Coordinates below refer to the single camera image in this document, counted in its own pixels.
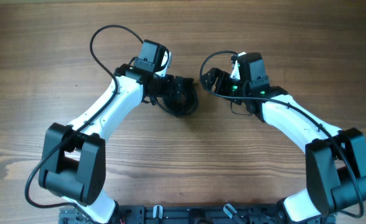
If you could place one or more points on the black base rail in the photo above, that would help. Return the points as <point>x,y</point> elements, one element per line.
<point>259,213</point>

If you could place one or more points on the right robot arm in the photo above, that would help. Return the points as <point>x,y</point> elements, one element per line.
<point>335,158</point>

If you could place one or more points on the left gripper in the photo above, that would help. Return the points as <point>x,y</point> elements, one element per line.
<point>168,81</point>

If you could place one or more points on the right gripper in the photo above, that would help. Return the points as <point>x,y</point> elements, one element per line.
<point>214,73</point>

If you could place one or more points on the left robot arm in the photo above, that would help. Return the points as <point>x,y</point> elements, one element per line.
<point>73,164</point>

